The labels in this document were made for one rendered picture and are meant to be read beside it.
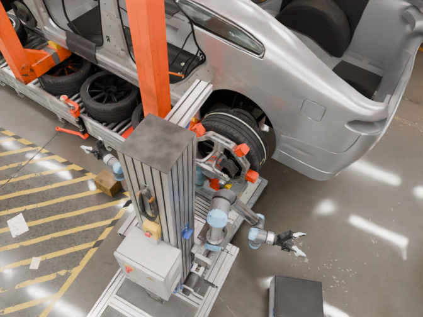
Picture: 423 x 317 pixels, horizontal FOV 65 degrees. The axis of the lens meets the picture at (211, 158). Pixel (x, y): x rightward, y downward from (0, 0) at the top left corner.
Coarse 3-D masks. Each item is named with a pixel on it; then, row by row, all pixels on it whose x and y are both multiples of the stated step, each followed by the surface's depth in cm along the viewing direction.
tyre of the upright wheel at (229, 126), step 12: (204, 120) 280; (216, 120) 268; (228, 120) 266; (216, 132) 269; (228, 132) 260; (240, 132) 261; (252, 132) 266; (252, 144) 263; (264, 144) 274; (252, 156) 264; (264, 156) 279; (252, 168) 274
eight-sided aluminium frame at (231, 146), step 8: (200, 136) 271; (208, 136) 263; (216, 136) 265; (224, 144) 259; (232, 144) 259; (232, 152) 261; (240, 160) 262; (248, 168) 269; (216, 176) 301; (240, 176) 277
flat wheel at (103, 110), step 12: (108, 72) 391; (84, 84) 377; (96, 84) 381; (108, 84) 382; (120, 84) 383; (132, 84) 382; (84, 96) 366; (96, 96) 370; (108, 96) 375; (132, 96) 370; (96, 108) 358; (108, 108) 358; (120, 108) 361; (132, 108) 374; (96, 120) 375; (108, 120) 372; (120, 120) 375
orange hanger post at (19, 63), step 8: (0, 8) 306; (0, 16) 310; (0, 24) 313; (8, 24) 320; (0, 32) 317; (8, 32) 324; (0, 40) 324; (8, 40) 327; (16, 40) 335; (0, 48) 338; (8, 48) 331; (16, 48) 339; (8, 56) 340; (16, 56) 343; (24, 56) 350; (8, 64) 355; (16, 64) 347; (24, 64) 355; (16, 72) 358; (24, 72) 359; (32, 72) 367; (24, 80) 364; (32, 80) 373
